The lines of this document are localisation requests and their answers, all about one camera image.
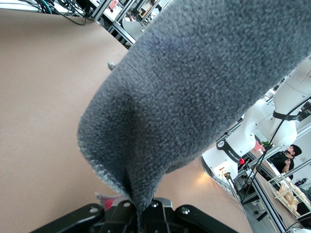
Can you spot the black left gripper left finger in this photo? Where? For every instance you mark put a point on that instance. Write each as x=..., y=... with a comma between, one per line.
x=97, y=223

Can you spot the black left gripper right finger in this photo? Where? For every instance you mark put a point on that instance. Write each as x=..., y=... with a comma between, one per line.
x=189, y=223

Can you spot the grey towel with pink tag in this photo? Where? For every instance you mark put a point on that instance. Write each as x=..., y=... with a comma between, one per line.
x=182, y=97

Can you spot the red cap on right arm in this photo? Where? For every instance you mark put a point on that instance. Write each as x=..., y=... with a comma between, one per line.
x=242, y=160

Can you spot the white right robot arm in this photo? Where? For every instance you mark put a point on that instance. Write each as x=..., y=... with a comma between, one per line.
x=262, y=116

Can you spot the small green plant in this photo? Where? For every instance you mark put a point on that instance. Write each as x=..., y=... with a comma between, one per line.
x=266, y=145

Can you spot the person in black shirt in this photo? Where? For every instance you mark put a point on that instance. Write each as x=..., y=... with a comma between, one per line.
x=281, y=162

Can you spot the brown table cover sheet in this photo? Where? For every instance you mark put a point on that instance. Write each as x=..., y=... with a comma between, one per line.
x=43, y=109

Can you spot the grey curved chair back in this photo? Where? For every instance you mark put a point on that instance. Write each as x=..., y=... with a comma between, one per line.
x=132, y=29

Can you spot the aluminium profile rail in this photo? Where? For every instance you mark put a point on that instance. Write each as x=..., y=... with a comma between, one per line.
x=264, y=204

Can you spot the aluminium profile frame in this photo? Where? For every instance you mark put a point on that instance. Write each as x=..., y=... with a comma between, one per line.
x=119, y=32

